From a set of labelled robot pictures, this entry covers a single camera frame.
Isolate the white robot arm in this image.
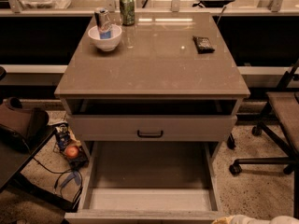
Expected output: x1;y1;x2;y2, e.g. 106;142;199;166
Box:
211;215;299;224

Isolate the grey drawer cabinet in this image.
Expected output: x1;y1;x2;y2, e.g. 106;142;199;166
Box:
55;12;249;156

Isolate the black office chair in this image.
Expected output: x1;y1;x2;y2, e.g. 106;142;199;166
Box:
229;61;299;219

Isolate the red apple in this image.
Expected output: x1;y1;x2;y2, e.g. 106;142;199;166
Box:
64;146;79;159

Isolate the blue chip bag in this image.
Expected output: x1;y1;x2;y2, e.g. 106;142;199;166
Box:
55;123;71;151

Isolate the white ceramic bowl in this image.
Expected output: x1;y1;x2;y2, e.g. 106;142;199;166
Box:
88;24;122;51

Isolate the black side table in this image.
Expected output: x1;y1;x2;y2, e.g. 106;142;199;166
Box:
0;125;78;212

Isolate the brown bag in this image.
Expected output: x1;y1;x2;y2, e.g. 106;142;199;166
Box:
0;97;49;152

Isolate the silver blue can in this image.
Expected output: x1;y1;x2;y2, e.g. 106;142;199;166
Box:
94;7;112;39

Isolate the green soda can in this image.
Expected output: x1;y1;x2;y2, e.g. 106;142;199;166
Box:
120;0;135;26

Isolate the upper drawer with black handle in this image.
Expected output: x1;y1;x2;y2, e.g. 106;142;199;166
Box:
67;115;236;142

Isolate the black floor cable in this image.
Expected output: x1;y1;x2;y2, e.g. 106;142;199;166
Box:
32;156;84;203

